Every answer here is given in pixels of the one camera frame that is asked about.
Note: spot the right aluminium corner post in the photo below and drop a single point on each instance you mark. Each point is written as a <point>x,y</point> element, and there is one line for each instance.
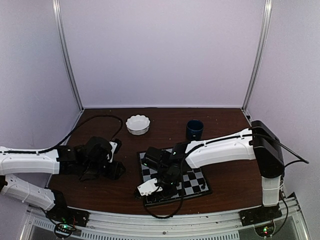
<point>265,26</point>

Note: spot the left green led circuit board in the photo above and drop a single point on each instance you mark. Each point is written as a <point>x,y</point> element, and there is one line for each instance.
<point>63,228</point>

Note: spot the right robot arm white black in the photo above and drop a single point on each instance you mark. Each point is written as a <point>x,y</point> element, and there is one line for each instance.
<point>255,143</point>

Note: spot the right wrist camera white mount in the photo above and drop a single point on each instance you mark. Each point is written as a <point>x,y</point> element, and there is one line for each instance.
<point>148,188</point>

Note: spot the right green led circuit board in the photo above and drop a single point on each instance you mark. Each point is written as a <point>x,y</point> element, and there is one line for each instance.
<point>264,230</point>

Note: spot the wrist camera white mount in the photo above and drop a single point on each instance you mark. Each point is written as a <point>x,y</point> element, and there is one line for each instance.
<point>115,147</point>
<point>148,188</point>

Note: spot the aluminium corner post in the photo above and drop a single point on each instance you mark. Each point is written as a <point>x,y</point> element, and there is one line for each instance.
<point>265,26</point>
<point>65,53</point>

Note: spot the aluminium front rail frame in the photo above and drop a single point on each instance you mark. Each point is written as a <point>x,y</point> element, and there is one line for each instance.
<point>225,225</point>

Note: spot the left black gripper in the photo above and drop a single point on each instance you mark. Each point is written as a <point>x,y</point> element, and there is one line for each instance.
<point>114,173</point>

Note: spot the green led circuit board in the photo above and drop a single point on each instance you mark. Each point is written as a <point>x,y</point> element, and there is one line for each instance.
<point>264,230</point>
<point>63,228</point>

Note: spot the left aluminium corner post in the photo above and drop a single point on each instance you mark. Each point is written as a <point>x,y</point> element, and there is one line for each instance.
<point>65,53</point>

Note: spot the folding black silver chessboard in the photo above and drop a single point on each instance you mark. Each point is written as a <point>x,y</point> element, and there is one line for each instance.
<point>192,181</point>

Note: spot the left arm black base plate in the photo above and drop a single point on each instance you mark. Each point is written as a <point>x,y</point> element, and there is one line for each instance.
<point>69,215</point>

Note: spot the white scalloped ceramic bowl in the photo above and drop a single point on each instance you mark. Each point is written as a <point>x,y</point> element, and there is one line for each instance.
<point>138,125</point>

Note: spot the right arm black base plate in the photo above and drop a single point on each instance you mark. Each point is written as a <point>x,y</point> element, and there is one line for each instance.
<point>259,215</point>

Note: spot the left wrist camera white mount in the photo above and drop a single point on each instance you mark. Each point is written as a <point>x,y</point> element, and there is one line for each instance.
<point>115,147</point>

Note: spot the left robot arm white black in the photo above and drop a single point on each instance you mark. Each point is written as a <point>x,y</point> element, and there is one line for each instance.
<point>88,161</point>

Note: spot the dark blue ceramic mug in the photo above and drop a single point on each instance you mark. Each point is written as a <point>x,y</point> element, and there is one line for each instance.
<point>194,130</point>

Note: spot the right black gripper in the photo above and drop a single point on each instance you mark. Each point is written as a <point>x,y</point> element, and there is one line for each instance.
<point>172,191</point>

